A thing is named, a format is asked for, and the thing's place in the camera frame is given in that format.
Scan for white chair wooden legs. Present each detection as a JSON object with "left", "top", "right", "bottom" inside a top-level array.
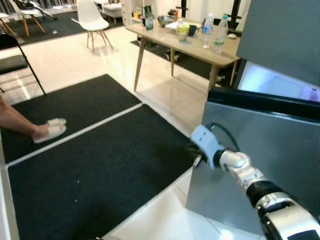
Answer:
[{"left": 7, "top": 0, "right": 47, "bottom": 37}]

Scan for person's bare leg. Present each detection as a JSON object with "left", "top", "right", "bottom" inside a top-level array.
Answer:
[{"left": 0, "top": 97, "right": 51, "bottom": 141}]

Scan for white plastic chair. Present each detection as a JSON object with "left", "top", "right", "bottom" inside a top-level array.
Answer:
[{"left": 71, "top": 0, "right": 114, "bottom": 53}]

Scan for light wooden table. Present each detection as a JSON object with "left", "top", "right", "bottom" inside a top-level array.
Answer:
[{"left": 125, "top": 20, "right": 241, "bottom": 93}]

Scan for yellow green noodle cup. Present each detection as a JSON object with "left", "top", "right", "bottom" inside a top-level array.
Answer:
[{"left": 177, "top": 22, "right": 191, "bottom": 43}]

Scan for black floor mat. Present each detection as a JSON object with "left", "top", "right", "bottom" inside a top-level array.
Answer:
[
  {"left": 0, "top": 74, "right": 142, "bottom": 164},
  {"left": 7, "top": 104, "right": 203, "bottom": 240}
]

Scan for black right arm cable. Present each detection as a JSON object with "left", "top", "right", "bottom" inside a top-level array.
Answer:
[{"left": 207, "top": 122, "right": 241, "bottom": 153}]

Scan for white slipper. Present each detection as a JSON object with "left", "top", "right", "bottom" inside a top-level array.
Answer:
[
  {"left": 46, "top": 118, "right": 67, "bottom": 127},
  {"left": 33, "top": 125, "right": 67, "bottom": 144}
]

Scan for white plastic container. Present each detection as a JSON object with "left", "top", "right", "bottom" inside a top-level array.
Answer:
[{"left": 165, "top": 20, "right": 201, "bottom": 31}]

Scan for black folding chair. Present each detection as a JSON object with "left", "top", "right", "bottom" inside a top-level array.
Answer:
[{"left": 0, "top": 34, "right": 47, "bottom": 96}]

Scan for black cup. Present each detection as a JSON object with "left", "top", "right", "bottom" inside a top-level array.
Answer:
[{"left": 187, "top": 24, "right": 199, "bottom": 37}]

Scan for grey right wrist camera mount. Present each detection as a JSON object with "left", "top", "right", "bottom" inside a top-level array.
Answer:
[{"left": 190, "top": 124, "right": 226, "bottom": 168}]

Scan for green black food pouch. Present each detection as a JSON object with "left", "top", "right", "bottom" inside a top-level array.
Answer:
[{"left": 144, "top": 5, "right": 155, "bottom": 31}]

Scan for grey fridge door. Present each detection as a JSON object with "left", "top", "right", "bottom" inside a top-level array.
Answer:
[{"left": 186, "top": 87, "right": 320, "bottom": 236}]

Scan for blue label water bottle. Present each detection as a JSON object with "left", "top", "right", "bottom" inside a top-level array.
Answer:
[{"left": 202, "top": 14, "right": 215, "bottom": 49}]

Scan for steel bowl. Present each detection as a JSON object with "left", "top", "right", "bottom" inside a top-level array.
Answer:
[{"left": 157, "top": 15, "right": 177, "bottom": 28}]

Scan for green cap water bottle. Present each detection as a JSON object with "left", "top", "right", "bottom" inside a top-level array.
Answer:
[{"left": 214, "top": 15, "right": 230, "bottom": 54}]

